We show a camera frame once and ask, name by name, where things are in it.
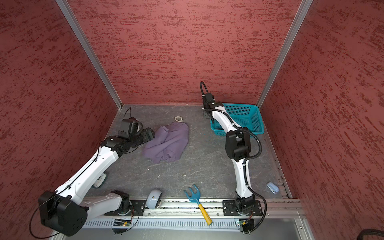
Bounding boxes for aluminium front rail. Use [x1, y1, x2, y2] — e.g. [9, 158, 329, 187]
[80, 197, 305, 218]

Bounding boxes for light blue stapler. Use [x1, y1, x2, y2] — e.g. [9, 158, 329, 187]
[267, 182, 280, 195]

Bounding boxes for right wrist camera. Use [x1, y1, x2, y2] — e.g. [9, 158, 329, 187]
[202, 93, 215, 106]

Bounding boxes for teal plastic basket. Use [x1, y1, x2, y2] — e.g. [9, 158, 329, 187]
[223, 103, 265, 135]

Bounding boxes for slotted white cable duct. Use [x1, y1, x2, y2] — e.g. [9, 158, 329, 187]
[83, 218, 240, 231]

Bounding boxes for purple trousers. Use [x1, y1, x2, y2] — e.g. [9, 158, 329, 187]
[143, 122, 189, 164]

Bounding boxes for grey computer mouse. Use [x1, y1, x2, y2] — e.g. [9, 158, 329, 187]
[146, 189, 163, 210]

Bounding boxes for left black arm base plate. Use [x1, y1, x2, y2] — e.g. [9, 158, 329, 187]
[104, 200, 146, 217]

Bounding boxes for right black corrugated cable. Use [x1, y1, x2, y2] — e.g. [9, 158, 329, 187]
[199, 81, 268, 233]

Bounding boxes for teal alarm clock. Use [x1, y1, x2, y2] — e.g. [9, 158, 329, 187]
[92, 173, 107, 189]

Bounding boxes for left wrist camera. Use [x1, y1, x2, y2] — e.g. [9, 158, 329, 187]
[118, 118, 143, 140]

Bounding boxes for blue toy rake yellow handle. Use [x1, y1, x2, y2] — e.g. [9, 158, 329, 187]
[184, 185, 213, 226]

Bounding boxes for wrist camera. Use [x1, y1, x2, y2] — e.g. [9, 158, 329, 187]
[202, 93, 215, 106]
[118, 118, 143, 140]

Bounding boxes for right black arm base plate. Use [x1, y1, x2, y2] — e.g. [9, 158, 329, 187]
[222, 199, 263, 217]

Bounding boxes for beige rubber band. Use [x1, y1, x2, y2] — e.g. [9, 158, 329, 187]
[174, 116, 183, 123]

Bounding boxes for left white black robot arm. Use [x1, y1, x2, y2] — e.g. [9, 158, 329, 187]
[36, 128, 155, 237]

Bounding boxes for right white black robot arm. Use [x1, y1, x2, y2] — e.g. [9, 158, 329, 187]
[203, 101, 262, 215]

